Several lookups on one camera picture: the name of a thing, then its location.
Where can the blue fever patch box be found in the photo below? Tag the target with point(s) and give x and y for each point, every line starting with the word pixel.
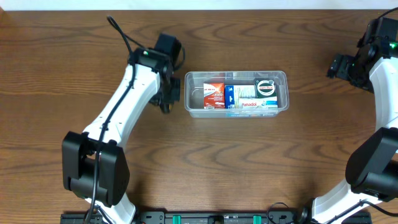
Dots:
pixel 232 94

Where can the red packet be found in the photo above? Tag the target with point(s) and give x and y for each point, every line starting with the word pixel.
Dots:
pixel 213 96

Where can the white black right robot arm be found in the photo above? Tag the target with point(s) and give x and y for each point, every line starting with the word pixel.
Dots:
pixel 371 173

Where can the black bottle white cap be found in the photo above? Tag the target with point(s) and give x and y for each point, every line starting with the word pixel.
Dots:
pixel 165 107

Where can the green round sachet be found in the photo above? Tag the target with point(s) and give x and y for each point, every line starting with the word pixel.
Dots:
pixel 265 88

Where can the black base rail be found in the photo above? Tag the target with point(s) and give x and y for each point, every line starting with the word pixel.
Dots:
pixel 283 217

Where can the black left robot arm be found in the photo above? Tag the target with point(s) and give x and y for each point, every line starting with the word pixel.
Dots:
pixel 94 164

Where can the white small carton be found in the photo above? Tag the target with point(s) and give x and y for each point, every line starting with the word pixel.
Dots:
pixel 257 103

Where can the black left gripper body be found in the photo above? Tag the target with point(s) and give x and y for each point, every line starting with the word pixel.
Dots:
pixel 168 101

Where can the clear plastic container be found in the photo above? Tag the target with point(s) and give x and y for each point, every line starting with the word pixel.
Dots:
pixel 194 93

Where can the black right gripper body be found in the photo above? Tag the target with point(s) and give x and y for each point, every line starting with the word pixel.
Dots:
pixel 337 66

